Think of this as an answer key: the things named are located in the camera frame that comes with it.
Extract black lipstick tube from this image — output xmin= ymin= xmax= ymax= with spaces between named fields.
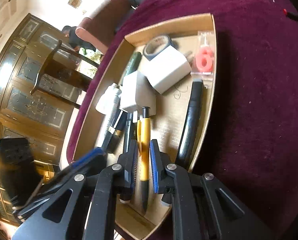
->
xmin=106 ymin=110 xmax=127 ymax=153

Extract yellow black pen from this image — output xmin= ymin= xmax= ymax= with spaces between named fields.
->
xmin=137 ymin=106 xmax=151 ymax=212

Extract black marker white caps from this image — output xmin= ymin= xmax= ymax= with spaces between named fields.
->
xmin=175 ymin=79 xmax=204 ymax=168

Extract clear plastic pen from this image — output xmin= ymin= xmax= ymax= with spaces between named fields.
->
xmin=101 ymin=88 xmax=121 ymax=152

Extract small white charger cube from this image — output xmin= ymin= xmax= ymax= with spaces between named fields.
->
xmin=120 ymin=71 xmax=156 ymax=116

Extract dark green lighter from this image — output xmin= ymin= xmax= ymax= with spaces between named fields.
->
xmin=124 ymin=51 xmax=142 ymax=76

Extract white power adapter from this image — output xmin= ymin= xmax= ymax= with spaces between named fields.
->
xmin=141 ymin=46 xmax=193 ymax=94

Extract black tape roll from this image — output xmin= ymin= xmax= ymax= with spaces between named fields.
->
xmin=142 ymin=35 xmax=174 ymax=61

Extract red six candle pack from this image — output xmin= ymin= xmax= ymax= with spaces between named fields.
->
xmin=191 ymin=31 xmax=215 ymax=75

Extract wooden glass cabinet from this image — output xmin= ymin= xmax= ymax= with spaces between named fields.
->
xmin=0 ymin=13 xmax=82 ymax=228

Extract cardboard tray box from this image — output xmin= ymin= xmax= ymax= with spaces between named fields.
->
xmin=67 ymin=13 xmax=217 ymax=239

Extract dark wooden chair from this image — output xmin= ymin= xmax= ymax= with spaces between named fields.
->
xmin=30 ymin=40 xmax=99 ymax=109

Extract maroon velvet tablecloth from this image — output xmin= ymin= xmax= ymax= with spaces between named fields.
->
xmin=66 ymin=0 xmax=298 ymax=240

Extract person in dark clothes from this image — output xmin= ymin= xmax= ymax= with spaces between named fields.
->
xmin=62 ymin=25 xmax=96 ymax=53

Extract brown upholstered armchair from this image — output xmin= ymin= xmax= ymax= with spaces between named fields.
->
xmin=75 ymin=0 xmax=132 ymax=54

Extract black marker red caps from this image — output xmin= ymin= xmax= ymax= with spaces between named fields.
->
xmin=283 ymin=9 xmax=298 ymax=22

